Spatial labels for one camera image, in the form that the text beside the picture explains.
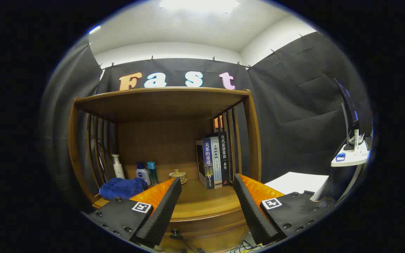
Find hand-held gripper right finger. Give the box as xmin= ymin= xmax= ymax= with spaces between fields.
xmin=233 ymin=173 xmax=329 ymax=246

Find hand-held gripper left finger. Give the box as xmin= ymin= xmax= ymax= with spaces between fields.
xmin=83 ymin=177 xmax=182 ymax=247

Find wooden drawer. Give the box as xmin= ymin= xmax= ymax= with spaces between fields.
xmin=160 ymin=211 xmax=256 ymax=253

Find white cabinet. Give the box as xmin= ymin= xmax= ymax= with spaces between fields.
xmin=264 ymin=171 xmax=329 ymax=202

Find wooden cabinet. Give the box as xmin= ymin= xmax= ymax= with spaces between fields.
xmin=68 ymin=87 xmax=262 ymax=253

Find teal bottle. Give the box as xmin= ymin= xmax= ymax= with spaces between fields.
xmin=147 ymin=161 xmax=159 ymax=186

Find beige lidded tea cup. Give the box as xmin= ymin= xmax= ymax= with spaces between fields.
xmin=169 ymin=169 xmax=188 ymax=185

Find white lotion bottle blue cap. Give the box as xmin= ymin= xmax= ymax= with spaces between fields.
xmin=135 ymin=162 xmax=152 ymax=187

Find blue towel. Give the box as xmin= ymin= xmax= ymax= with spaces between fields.
xmin=99 ymin=177 xmax=148 ymax=201

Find white pump bottle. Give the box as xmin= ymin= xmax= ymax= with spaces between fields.
xmin=111 ymin=154 xmax=126 ymax=180

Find book with white spine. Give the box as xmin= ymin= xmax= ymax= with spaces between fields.
xmin=211 ymin=136 xmax=223 ymax=188

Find book with black spine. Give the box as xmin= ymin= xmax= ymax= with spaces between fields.
xmin=218 ymin=132 xmax=232 ymax=187

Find book with blue spine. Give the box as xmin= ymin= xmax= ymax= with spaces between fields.
xmin=196 ymin=138 xmax=215 ymax=189

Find white side table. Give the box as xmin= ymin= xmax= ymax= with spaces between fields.
xmin=331 ymin=141 xmax=372 ymax=204

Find black monitor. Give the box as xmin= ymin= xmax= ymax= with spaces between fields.
xmin=333 ymin=78 xmax=360 ymax=151

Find black floor cables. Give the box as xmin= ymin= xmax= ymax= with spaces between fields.
xmin=231 ymin=241 xmax=259 ymax=253

